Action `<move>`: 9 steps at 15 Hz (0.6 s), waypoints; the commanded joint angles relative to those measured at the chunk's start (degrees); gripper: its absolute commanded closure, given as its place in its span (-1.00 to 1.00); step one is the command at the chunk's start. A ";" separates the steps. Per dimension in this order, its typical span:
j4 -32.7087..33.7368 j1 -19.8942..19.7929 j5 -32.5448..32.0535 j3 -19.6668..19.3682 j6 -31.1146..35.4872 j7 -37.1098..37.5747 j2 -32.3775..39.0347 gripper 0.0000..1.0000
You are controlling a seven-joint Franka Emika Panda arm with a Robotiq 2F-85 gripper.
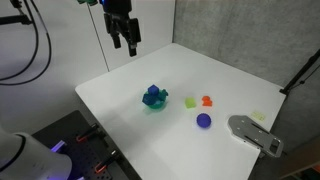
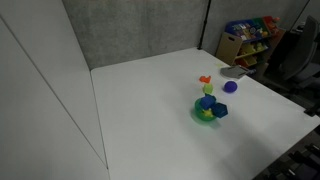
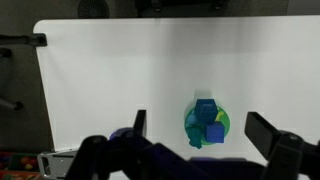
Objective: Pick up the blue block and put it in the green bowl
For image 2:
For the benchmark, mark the blue cube block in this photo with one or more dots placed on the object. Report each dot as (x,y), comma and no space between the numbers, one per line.
(208,102)

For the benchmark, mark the orange block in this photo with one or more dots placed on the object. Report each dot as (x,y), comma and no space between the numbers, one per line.
(204,79)

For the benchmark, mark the green bowl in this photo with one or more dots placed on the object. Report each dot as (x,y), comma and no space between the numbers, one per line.
(201,113)

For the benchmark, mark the yellow-green block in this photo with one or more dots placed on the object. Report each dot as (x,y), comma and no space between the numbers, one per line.
(208,88)

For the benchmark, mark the dark blue hexagonal block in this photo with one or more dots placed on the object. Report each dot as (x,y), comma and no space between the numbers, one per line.
(220,110)

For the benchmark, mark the small green-yellow toy piece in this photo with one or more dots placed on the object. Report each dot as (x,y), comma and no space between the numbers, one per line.
(208,113)

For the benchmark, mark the black stand pole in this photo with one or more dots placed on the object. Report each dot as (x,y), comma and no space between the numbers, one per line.
(204,23)

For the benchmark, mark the wooden toy shelf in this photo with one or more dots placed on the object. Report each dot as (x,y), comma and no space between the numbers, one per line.
(248,41)

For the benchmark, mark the grey office chair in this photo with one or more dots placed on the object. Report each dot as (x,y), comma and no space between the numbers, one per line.
(300,56)

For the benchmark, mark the black table edge clamp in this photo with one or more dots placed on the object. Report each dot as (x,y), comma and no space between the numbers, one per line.
(313,110)

